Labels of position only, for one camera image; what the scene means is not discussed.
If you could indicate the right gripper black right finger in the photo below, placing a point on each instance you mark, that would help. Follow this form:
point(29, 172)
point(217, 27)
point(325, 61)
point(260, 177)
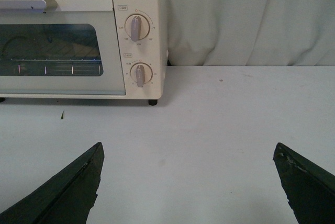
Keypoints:
point(308, 187)

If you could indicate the cream toaster oven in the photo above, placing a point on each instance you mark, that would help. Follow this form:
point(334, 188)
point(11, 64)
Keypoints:
point(152, 50)

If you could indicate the upper temperature knob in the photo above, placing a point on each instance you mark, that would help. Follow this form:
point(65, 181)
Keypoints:
point(137, 27)

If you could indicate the oven door with glass window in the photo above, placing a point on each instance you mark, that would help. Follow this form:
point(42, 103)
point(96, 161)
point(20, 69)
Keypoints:
point(66, 47)

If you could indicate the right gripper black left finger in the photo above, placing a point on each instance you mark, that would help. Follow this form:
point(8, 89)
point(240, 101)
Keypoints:
point(67, 197)

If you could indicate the lower timer knob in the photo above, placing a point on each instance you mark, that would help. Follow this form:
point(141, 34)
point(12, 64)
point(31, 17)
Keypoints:
point(141, 74)

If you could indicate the white backdrop curtain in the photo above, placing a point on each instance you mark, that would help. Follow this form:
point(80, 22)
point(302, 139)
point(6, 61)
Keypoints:
point(251, 32)

